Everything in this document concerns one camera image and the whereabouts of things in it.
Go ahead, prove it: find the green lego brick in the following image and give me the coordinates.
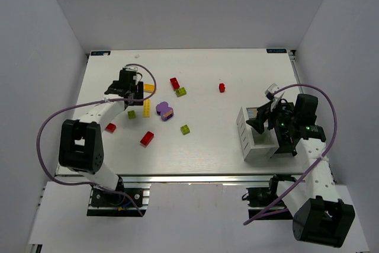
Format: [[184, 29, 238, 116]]
[[181, 125, 190, 135], [175, 87, 187, 97], [127, 110, 136, 119]]

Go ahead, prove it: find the purple butterfly lego block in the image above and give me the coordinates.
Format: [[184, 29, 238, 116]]
[[156, 101, 174, 121]]

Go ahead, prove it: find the red lego brick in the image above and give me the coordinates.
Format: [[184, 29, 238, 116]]
[[140, 131, 155, 147], [170, 78, 180, 91], [105, 123, 117, 133]]

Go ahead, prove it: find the green lego brick top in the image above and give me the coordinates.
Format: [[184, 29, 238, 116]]
[[175, 87, 187, 97]]

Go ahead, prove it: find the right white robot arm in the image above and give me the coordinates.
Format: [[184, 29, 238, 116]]
[[236, 91, 355, 248]]

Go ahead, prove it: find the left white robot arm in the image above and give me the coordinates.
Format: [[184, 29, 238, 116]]
[[59, 66, 143, 191]]

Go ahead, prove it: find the yellow lego brick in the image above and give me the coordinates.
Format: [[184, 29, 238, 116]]
[[143, 84, 156, 94]]

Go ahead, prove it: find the long yellow lego plate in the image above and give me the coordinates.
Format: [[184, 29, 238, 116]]
[[143, 99, 151, 118]]

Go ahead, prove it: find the white slotted container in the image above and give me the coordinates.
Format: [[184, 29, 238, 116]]
[[236, 107, 279, 162]]

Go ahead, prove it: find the left blue corner label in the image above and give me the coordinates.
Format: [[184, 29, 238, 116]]
[[90, 50, 111, 56]]

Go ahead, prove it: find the blue corner label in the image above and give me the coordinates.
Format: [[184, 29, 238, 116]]
[[90, 50, 111, 56], [266, 49, 287, 54]]

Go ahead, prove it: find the small red lego right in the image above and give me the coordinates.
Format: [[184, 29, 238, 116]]
[[219, 83, 226, 93]]

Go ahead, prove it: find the red lego brick top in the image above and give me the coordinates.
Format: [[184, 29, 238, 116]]
[[170, 78, 180, 91]]

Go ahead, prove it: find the right blue corner label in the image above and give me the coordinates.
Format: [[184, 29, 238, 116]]
[[266, 49, 287, 54]]

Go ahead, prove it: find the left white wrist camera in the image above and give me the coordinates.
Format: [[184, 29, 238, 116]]
[[124, 66, 139, 82]]

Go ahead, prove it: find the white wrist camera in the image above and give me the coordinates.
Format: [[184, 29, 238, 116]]
[[124, 66, 139, 82], [265, 84, 284, 101]]

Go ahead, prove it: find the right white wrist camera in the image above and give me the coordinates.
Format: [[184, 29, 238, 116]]
[[265, 84, 284, 101]]

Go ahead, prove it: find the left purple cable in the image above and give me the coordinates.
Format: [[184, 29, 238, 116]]
[[36, 63, 157, 217]]

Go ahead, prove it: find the purple cable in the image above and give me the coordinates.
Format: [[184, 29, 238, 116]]
[[243, 83, 338, 226], [36, 63, 157, 217]]

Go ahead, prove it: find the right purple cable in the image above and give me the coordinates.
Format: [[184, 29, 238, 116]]
[[243, 83, 338, 226]]

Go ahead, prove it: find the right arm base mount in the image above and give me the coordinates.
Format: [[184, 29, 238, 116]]
[[241, 174, 297, 220]]

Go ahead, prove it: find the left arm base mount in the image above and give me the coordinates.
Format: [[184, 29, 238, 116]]
[[86, 187, 149, 217]]

